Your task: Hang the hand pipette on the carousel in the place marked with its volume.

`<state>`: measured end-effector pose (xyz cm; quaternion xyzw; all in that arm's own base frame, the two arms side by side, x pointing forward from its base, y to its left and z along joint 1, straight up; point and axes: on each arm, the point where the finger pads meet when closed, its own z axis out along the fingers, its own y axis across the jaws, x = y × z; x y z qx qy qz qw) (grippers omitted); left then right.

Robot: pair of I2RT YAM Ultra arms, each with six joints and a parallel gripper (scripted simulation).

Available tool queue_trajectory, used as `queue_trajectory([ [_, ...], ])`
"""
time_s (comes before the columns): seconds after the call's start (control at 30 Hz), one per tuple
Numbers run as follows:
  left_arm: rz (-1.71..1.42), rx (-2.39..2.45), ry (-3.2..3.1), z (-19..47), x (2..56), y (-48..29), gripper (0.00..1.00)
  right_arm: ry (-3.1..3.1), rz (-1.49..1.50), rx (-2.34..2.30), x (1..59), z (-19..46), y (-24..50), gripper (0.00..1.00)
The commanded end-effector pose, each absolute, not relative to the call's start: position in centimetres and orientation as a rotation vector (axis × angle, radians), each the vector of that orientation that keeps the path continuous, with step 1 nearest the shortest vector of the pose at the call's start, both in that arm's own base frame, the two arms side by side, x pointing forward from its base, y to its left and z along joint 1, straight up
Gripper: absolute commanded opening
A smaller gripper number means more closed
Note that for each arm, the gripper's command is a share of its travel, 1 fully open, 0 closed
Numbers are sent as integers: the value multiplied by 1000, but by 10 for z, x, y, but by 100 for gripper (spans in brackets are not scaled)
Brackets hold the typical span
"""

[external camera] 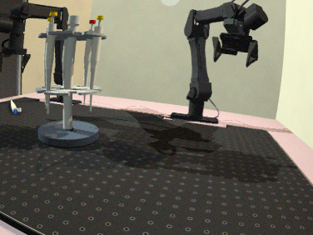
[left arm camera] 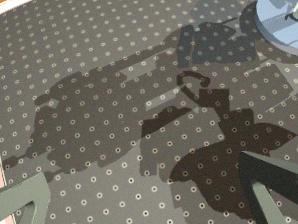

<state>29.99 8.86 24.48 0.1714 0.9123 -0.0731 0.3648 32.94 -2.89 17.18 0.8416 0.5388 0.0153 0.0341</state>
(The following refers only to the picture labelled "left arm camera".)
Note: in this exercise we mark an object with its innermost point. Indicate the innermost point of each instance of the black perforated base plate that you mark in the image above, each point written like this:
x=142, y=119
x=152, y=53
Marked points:
x=136, y=110

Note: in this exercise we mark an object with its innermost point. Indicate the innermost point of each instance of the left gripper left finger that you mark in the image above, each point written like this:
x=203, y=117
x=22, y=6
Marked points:
x=32, y=193

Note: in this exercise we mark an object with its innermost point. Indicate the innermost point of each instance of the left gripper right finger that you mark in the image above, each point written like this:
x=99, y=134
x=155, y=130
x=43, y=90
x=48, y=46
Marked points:
x=257, y=170

